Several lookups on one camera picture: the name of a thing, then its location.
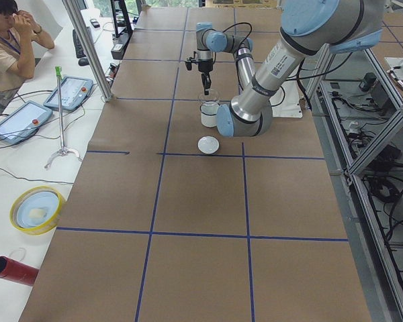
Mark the black computer mouse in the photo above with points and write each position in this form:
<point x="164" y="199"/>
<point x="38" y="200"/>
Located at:
<point x="83" y="62"/>

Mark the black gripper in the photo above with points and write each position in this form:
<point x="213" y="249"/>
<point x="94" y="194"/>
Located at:
<point x="205" y="67"/>

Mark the near teach pendant tablet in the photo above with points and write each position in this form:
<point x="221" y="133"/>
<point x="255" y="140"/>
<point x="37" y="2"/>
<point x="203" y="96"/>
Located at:
<point x="23" y="122"/>

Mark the metal stand with green clip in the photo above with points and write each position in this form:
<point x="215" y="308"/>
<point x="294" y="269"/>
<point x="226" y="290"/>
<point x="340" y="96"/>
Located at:
<point x="63" y="150"/>

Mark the white cup lid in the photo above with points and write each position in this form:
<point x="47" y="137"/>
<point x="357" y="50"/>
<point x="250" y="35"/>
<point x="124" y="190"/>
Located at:
<point x="208" y="145"/>

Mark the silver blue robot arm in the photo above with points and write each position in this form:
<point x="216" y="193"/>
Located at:
<point x="346" y="26"/>

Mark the aluminium side frame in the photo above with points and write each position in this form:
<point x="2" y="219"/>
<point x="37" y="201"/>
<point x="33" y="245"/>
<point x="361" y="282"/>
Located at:
<point x="360" y="99"/>

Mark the seated person beige shirt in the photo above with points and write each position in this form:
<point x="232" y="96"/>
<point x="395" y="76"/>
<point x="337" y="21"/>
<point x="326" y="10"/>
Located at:
<point x="18" y="31"/>

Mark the light blue plate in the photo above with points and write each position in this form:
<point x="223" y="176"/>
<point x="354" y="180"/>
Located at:
<point x="37" y="209"/>

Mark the red cylinder tube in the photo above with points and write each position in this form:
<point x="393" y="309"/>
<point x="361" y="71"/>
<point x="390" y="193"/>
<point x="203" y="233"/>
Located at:
<point x="18" y="272"/>

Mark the black keyboard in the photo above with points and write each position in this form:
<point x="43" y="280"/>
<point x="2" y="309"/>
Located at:
<point x="79" y="51"/>

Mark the grey aluminium frame post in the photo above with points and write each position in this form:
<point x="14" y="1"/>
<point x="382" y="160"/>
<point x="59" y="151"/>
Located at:
<point x="88" y="47"/>

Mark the black metal rack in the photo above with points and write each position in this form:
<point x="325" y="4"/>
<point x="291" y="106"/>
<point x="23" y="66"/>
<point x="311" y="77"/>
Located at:
<point x="121" y="18"/>

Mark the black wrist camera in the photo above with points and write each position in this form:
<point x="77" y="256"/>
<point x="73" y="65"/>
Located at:
<point x="190" y="62"/>

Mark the clear glass funnel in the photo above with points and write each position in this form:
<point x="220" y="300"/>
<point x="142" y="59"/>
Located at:
<point x="212" y="96"/>

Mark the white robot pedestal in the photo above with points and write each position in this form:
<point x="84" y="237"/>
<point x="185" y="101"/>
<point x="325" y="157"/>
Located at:
<point x="284" y="103"/>

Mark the far teach pendant tablet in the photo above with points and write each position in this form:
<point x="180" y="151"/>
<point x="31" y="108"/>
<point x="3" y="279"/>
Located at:
<point x="74" y="90"/>

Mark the white enamel cup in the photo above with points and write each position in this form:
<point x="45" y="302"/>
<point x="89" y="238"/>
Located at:
<point x="209" y="117"/>

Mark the teach pendant tablet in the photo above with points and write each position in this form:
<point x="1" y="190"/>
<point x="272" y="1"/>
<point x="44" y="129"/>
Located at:
<point x="74" y="90"/>
<point x="23" y="122"/>

